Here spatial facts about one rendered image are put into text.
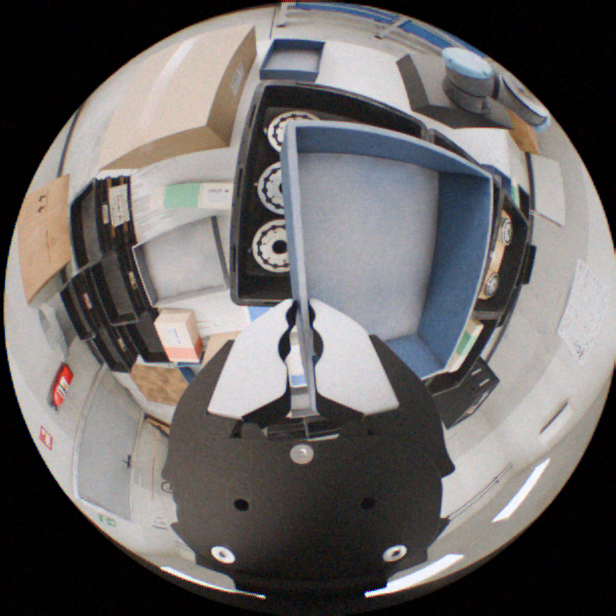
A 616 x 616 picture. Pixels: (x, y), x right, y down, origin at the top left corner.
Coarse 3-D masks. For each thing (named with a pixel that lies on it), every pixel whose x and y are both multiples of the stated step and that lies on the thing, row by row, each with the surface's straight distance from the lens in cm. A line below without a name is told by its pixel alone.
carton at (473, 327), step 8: (472, 320) 86; (472, 328) 84; (480, 328) 88; (464, 336) 87; (472, 336) 86; (464, 344) 87; (472, 344) 91; (456, 352) 90; (464, 352) 90; (456, 360) 90; (448, 368) 94; (456, 368) 96
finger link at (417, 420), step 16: (368, 336) 9; (384, 352) 9; (384, 368) 8; (400, 368) 8; (400, 384) 8; (416, 384) 8; (400, 400) 7; (416, 400) 7; (432, 400) 8; (368, 416) 7; (384, 416) 7; (400, 416) 7; (416, 416) 7; (432, 416) 7; (368, 432) 7; (384, 432) 7; (400, 432) 7; (416, 432) 7; (432, 432) 7; (432, 448) 7; (448, 464) 7
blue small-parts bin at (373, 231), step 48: (288, 144) 9; (336, 144) 14; (384, 144) 13; (432, 144) 13; (288, 192) 10; (336, 192) 16; (384, 192) 18; (432, 192) 21; (480, 192) 18; (288, 240) 14; (336, 240) 17; (384, 240) 18; (432, 240) 22; (480, 240) 18; (336, 288) 18; (384, 288) 20; (432, 288) 23; (384, 336) 24; (432, 336) 24
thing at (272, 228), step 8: (272, 224) 37; (280, 224) 37; (264, 232) 38; (272, 232) 37; (280, 232) 37; (256, 240) 38; (264, 240) 38; (256, 248) 38; (264, 248) 38; (256, 256) 39; (264, 256) 39; (264, 264) 39; (272, 264) 39; (280, 264) 39; (288, 264) 39
